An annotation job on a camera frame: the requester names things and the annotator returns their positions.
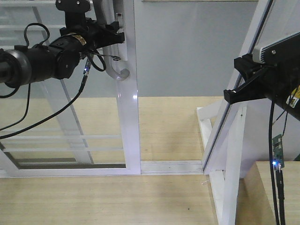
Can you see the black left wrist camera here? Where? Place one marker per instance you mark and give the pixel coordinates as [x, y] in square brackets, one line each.
[74, 11]

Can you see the green circuit board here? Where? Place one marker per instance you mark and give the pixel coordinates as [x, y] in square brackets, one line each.
[278, 156]

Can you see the white sliding glass door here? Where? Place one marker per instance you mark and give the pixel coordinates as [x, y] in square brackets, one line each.
[107, 110]

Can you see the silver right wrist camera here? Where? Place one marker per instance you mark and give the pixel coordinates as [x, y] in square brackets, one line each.
[277, 50]

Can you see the grey curved door handle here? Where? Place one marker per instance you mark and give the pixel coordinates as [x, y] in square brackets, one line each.
[107, 12]

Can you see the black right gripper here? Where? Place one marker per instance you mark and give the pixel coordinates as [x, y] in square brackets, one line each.
[261, 81]

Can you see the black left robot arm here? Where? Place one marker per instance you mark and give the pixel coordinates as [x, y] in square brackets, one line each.
[24, 64]

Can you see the light wooden platform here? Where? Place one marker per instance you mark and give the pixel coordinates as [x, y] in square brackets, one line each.
[169, 131]

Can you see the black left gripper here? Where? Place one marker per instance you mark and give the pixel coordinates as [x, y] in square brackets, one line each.
[78, 40]

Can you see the aluminium floor track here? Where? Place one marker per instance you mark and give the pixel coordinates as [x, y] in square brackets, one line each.
[179, 167]

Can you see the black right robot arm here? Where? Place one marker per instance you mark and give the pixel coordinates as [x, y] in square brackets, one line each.
[280, 81]

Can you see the white wooden support brace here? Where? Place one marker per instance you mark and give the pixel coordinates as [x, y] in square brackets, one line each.
[222, 143]

